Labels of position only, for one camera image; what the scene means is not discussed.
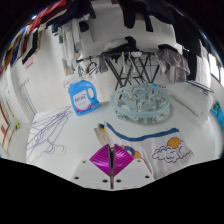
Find blue detergent bottle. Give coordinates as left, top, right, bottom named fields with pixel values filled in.
left=67, top=79, right=100, bottom=117

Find black folding drying rack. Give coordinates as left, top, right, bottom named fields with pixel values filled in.
left=76, top=49, right=158, bottom=91

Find black and white clothes pile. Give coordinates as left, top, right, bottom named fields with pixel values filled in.
left=103, top=35, right=139, bottom=54

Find grey garment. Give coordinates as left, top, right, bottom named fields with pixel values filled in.
left=154, top=48, right=191, bottom=84

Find white cartoon print towel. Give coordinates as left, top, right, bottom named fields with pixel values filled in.
left=94, top=121, right=195, bottom=176

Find teal bucket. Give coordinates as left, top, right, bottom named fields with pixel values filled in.
left=210, top=100, right=222, bottom=116

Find green clothes hanger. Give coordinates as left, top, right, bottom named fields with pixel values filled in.
left=184, top=79, right=215, bottom=94

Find row of hanging clothes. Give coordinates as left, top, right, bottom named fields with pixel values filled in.
left=0, top=0, right=224, bottom=83

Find white pillow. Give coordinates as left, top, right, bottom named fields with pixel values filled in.
left=166, top=81, right=214, bottom=123

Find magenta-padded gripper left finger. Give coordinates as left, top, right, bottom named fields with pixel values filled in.
left=70, top=143, right=112, bottom=190

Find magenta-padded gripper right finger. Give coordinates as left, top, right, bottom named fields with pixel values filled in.
left=111, top=143, right=156, bottom=191

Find purple wire clothes hangers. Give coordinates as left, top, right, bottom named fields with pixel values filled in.
left=23, top=105, right=74, bottom=164

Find round pale blue clip hanger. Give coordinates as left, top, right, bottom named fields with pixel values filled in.
left=109, top=83, right=174, bottom=125

